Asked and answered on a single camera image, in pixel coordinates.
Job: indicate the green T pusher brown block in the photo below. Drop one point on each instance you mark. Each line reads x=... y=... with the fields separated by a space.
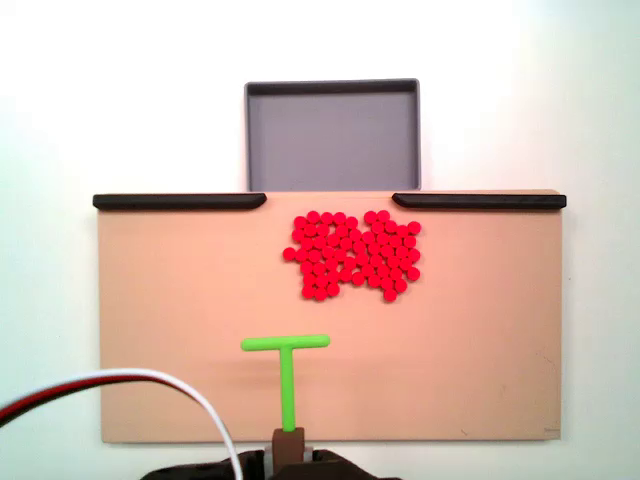
x=287 y=380

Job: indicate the beige rectangular board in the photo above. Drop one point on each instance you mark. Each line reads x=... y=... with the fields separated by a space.
x=200 y=325

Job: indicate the red round granule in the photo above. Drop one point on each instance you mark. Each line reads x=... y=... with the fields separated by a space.
x=320 y=295
x=307 y=280
x=390 y=295
x=306 y=268
x=414 y=255
x=339 y=217
x=301 y=255
x=300 y=222
x=288 y=253
x=401 y=285
x=383 y=215
x=413 y=272
x=390 y=227
x=298 y=233
x=351 y=221
x=414 y=227
x=370 y=216
x=332 y=289
x=307 y=292
x=402 y=229
x=410 y=242
x=313 y=216
x=326 y=218
x=357 y=278

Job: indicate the grey shallow tray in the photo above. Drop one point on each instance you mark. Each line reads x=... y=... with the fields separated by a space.
x=332 y=140

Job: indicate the black rail strip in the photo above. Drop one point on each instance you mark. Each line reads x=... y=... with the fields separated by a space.
x=480 y=201
x=175 y=201

